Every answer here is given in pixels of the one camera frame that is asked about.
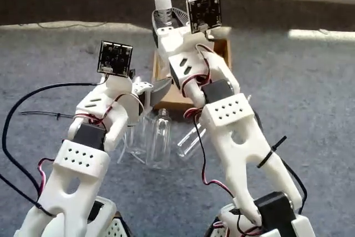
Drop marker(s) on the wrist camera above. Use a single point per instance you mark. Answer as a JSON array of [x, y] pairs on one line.
[[115, 59], [203, 12]]

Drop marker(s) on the spray top thin tube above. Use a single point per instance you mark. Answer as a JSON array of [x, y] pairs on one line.
[[137, 157], [124, 148]]

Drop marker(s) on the clear plastic bottle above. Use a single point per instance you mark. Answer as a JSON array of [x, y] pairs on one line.
[[190, 144], [160, 142], [140, 134]]

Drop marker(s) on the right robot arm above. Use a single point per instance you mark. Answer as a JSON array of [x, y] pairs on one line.
[[244, 140]]

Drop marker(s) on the cardboard box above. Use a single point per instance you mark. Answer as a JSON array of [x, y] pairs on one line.
[[219, 54]]

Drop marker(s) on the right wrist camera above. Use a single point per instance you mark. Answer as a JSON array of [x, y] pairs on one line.
[[203, 12]]

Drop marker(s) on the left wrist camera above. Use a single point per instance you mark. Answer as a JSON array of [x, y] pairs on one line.
[[115, 59]]

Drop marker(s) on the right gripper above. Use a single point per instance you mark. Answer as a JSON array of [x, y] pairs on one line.
[[183, 54]]

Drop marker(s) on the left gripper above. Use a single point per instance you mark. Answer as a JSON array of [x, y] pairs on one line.
[[108, 94]]

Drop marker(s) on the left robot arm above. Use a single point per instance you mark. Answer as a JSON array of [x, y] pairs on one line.
[[77, 181]]

